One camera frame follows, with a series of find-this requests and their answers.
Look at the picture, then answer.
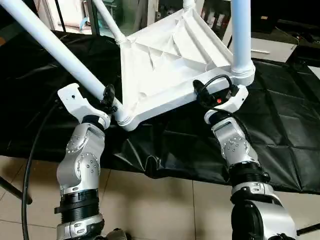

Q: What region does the white drawer unit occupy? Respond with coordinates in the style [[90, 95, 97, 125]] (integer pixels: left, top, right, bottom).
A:
[[250, 37, 299, 64]]

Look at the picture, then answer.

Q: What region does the white glass door cabinet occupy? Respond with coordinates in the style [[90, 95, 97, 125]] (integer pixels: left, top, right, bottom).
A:
[[146, 0, 236, 49]]

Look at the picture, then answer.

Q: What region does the black table mat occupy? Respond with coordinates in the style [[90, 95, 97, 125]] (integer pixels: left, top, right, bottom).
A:
[[0, 29, 320, 196]]

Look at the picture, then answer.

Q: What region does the black metal table frame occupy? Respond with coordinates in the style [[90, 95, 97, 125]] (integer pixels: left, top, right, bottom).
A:
[[0, 175, 34, 206]]

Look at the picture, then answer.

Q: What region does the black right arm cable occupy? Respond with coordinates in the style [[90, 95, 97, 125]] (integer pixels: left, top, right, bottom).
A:
[[192, 74, 242, 109]]

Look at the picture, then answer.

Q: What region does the white plastic table top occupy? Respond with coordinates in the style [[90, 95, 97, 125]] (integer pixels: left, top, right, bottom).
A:
[[117, 7, 256, 132]]

